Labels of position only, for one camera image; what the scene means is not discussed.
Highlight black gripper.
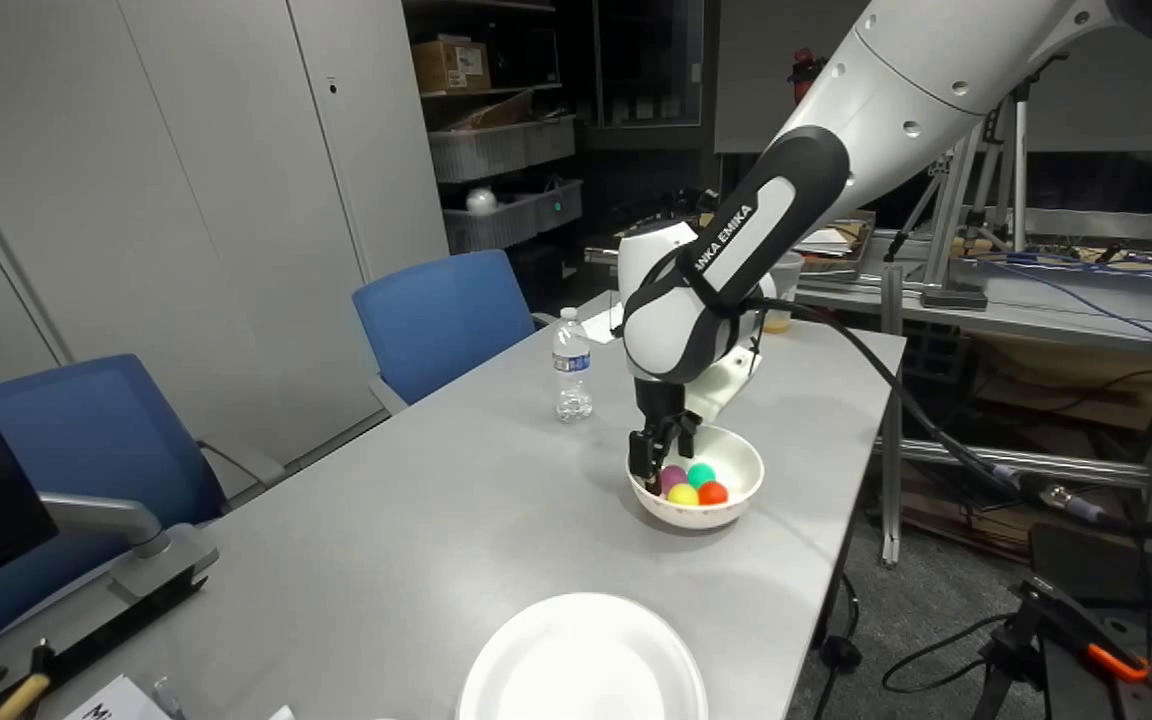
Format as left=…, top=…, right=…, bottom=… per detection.
left=626, top=376, right=703, bottom=489

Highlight white bowl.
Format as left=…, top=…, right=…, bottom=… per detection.
left=626, top=426, right=767, bottom=534

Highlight clear plastic water bottle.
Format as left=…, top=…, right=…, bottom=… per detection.
left=549, top=306, right=600, bottom=430

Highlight grey table leg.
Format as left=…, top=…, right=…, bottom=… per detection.
left=875, top=257, right=909, bottom=572

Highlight blue office chair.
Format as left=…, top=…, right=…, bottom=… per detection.
left=0, top=347, right=238, bottom=683
left=348, top=250, right=539, bottom=412

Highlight grey storage bin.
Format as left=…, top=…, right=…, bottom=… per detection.
left=439, top=175, right=589, bottom=261
left=427, top=111, right=581, bottom=190

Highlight dark storage shelf rack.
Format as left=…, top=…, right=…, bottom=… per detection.
left=399, top=0, right=598, bottom=291

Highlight red fire extinguisher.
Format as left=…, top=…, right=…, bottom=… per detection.
left=787, top=49, right=828, bottom=110

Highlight black tripod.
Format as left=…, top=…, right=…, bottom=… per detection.
left=974, top=578, right=1140, bottom=720

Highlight large flat cardboard boxes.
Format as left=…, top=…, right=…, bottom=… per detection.
left=967, top=333, right=1152, bottom=451

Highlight brown cardboard box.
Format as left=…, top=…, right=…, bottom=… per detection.
left=412, top=34, right=495, bottom=101

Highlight orange black clamp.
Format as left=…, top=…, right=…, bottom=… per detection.
left=1077, top=635, right=1152, bottom=689

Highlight grey monitor stand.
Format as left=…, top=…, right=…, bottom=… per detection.
left=37, top=489, right=225, bottom=610

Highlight white cabinet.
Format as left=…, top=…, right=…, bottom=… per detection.
left=0, top=0, right=457, bottom=471

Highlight white printed card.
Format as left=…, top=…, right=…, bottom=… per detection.
left=60, top=674, right=175, bottom=720

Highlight white wrist camera mount plate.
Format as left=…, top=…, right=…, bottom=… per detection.
left=680, top=333, right=767, bottom=419

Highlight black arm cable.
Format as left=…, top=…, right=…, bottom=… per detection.
left=787, top=297, right=1152, bottom=542

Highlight black handled tool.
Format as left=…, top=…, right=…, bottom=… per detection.
left=28, top=572, right=218, bottom=683

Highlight wooden handle hammer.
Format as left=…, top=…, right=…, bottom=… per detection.
left=0, top=669, right=66, bottom=720

